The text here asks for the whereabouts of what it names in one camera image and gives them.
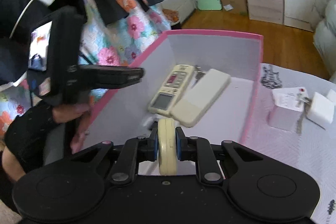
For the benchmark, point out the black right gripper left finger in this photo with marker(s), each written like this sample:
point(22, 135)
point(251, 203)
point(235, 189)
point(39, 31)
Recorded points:
point(73, 187)

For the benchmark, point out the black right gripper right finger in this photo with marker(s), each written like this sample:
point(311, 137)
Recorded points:
point(254, 185)

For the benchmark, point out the white power adapter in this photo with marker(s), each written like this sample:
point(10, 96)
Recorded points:
point(321, 111)

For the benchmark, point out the cream round tape measure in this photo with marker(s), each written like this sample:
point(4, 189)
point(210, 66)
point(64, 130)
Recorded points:
point(167, 149)

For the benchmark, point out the beige air conditioner remote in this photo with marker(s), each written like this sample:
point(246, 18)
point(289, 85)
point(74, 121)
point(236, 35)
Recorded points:
point(171, 90)

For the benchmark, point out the pink cardboard box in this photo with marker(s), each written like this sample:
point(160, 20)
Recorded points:
point(123, 113)

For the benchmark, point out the left hand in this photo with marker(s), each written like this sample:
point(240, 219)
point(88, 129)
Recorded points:
point(67, 113)

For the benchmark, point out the white cat-print table cloth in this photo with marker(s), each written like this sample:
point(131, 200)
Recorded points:
point(311, 149)

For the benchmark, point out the floral quilt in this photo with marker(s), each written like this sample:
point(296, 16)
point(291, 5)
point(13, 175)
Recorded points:
point(118, 44)

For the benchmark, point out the white small box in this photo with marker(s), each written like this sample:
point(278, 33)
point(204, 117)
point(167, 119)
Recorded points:
point(285, 111)

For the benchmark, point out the keys with white tag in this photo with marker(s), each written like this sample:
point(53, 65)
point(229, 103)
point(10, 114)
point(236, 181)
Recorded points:
point(304, 102)

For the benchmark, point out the grey puffer jacket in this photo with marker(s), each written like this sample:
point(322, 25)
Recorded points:
point(324, 37)

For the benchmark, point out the brown cardboard box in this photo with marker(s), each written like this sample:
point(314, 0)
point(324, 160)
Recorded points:
point(235, 7)

